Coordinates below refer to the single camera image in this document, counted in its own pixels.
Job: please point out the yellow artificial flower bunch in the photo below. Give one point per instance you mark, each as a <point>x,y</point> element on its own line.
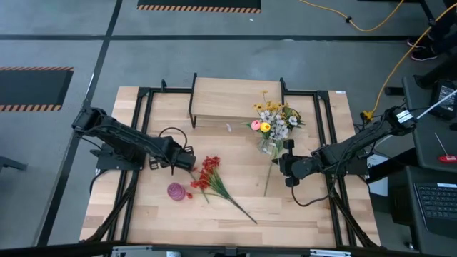
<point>273,106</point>

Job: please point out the black power adapter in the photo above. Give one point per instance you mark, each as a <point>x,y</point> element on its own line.
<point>393,91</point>

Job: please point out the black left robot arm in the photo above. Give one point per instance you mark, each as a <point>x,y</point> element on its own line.
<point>121,137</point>

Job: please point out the white box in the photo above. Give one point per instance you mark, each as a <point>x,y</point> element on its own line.
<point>379,185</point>

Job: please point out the wooden shelf with black legs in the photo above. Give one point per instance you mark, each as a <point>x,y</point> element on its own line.
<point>221,98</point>

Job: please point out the loose red flower petal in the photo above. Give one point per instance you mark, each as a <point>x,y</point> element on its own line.
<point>189,195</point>

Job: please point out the black stand leg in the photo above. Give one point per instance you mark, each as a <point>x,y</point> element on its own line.
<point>433,76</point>

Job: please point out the yellow artificial tulip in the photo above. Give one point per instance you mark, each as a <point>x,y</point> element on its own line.
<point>265,127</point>

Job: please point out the red artificial flower bunch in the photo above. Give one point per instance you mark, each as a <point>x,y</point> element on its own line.
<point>210,178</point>

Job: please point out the black tablet screen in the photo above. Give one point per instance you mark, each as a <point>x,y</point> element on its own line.
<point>444,98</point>

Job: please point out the black keyboard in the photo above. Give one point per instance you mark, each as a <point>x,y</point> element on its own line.
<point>437,207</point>

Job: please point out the silver metal bracket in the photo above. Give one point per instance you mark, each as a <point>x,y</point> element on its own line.
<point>132,250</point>
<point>330,253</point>

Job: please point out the purple ribbed glass vase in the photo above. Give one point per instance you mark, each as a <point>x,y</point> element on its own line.
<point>176,192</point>

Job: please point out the person's shoe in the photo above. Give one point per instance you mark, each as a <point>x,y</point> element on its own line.
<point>417,43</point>
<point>423,54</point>

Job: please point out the black metal table frame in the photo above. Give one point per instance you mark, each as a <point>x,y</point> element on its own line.
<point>171,90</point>

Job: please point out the clear glass vase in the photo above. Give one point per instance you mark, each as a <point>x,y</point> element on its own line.
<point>266,146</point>

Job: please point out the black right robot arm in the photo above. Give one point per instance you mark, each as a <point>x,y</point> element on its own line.
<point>364,139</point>

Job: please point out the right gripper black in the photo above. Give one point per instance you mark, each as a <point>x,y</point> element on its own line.
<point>300,166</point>

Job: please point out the pink artificial tulip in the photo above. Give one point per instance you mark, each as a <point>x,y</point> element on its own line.
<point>255,125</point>

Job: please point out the grey chair leg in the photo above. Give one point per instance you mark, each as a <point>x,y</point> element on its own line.
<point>12,164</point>

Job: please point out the person's leg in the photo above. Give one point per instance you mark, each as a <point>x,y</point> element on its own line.
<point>444,34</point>

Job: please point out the white artificial flower bunch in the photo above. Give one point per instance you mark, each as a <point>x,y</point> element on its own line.
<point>278,132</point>

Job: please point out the black striped floor mat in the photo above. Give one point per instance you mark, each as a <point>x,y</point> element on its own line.
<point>200,3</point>
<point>32,85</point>

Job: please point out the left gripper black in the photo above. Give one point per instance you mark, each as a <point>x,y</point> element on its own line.
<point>182,158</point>

